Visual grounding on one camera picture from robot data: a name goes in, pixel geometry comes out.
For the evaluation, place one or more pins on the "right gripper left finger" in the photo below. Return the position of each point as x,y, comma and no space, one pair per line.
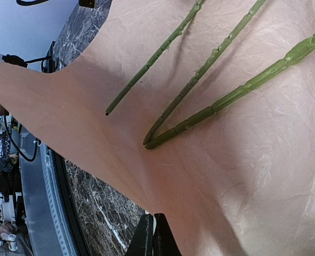
141,243

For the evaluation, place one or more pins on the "white slotted cable duct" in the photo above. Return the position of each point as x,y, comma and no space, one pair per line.
58,217

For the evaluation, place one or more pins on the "blue fake flower bunch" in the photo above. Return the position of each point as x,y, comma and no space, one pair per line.
294,56

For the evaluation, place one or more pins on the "peach wrapping paper sheet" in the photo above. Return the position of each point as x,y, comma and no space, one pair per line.
241,182

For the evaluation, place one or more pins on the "pink fake flower stem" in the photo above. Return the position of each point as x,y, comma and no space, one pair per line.
215,54

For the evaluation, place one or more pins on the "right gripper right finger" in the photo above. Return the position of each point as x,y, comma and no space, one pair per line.
164,243

